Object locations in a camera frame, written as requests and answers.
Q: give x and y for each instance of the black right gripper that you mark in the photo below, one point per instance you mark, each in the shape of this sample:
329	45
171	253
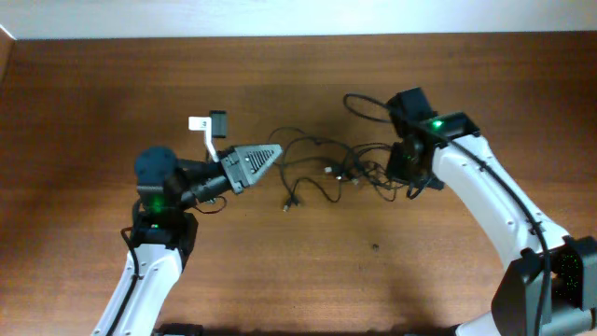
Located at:
395	173

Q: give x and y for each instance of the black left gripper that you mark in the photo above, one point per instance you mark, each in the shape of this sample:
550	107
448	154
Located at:
238	168

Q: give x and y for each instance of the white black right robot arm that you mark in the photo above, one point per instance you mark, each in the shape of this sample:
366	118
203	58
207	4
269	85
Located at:
549	284

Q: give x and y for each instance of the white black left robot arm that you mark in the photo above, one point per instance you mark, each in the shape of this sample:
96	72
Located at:
164	229

